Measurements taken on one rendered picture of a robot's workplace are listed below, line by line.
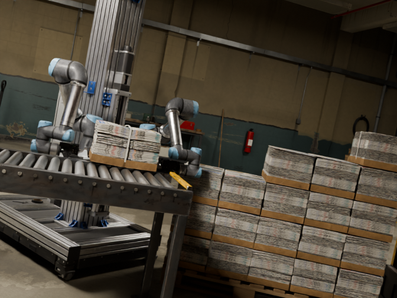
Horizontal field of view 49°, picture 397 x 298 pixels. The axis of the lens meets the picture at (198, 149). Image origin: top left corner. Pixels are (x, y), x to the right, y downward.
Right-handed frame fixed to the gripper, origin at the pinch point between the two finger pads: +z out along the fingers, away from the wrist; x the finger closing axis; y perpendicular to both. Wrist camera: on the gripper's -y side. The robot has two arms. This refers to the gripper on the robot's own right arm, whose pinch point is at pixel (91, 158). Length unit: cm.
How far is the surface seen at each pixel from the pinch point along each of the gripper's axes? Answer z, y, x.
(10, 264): -37, -79, 25
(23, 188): -30, -10, -68
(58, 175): -16, -2, -68
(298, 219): 138, -17, -17
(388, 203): 188, 6, -36
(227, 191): 92, -7, 1
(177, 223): 43, -18, -67
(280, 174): 121, 10, -11
